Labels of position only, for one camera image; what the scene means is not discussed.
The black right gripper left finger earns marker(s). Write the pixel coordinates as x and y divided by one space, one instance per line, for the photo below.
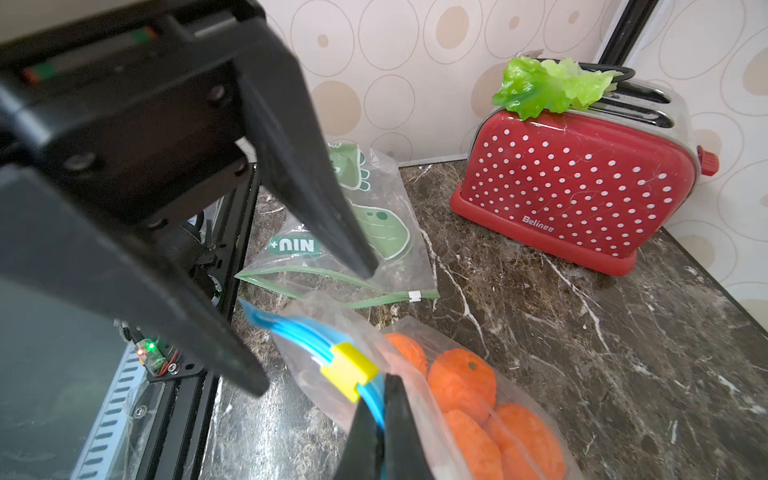
362 455

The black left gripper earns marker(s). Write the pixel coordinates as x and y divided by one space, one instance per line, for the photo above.
136 113

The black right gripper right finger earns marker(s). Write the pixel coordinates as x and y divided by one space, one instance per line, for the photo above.
404 457

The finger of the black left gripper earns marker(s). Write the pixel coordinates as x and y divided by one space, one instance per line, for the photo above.
281 124

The blue-seal zip-top bag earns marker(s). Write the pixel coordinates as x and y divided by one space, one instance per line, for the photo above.
473 423

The green plastic lettuce leaf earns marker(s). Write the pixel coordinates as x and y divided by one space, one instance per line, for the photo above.
530 86

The red polka-dot toaster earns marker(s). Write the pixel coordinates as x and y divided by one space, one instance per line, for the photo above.
586 184

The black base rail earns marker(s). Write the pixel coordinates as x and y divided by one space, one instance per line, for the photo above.
156 415

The black left corner post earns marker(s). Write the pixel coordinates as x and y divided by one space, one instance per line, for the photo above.
626 31

